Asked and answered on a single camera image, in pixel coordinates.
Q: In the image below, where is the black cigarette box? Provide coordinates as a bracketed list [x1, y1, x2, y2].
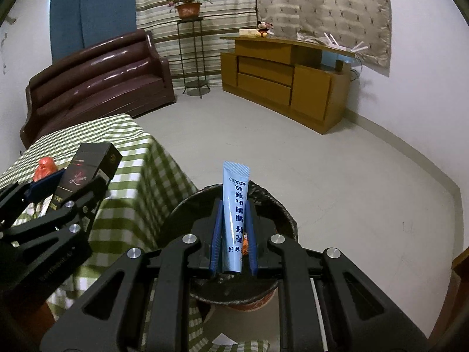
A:
[47, 142, 123, 213]

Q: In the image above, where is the light blue tube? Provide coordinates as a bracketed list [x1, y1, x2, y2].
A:
[222, 161, 250, 273]

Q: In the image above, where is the black trash bin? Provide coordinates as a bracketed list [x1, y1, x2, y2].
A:
[157, 181, 297, 311]

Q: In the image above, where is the orange plastic bag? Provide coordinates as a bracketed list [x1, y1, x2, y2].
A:
[33, 157, 57, 182]

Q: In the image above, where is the green checkered tablecloth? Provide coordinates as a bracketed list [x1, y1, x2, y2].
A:
[0, 113, 272, 352]

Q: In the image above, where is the dark brown leather sofa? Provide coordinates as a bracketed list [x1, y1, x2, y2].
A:
[20, 29, 176, 148]

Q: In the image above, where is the wooden TV cabinet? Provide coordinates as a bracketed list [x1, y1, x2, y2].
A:
[220, 35, 354, 134]

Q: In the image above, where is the green striped curtain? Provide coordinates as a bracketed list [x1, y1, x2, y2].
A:
[136, 0, 257, 89]

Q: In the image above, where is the blue curtain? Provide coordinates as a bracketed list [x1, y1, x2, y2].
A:
[49, 0, 137, 62]

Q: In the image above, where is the black metal plant stand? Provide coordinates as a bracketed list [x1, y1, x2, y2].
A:
[176, 17, 211, 99]

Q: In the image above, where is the flat box on cabinet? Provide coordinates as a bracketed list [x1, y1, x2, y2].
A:
[239, 28, 262, 37]

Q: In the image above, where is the mickey mouse plush toy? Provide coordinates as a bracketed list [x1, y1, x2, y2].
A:
[257, 21, 274, 37]

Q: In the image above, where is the white wifi router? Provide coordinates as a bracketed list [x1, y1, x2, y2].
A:
[297, 32, 370, 54]

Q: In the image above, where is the potted plant orange pot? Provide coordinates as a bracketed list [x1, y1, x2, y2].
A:
[168, 0, 212, 20]

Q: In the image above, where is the beige patterned curtain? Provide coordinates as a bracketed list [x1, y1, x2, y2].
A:
[257, 0, 392, 68]

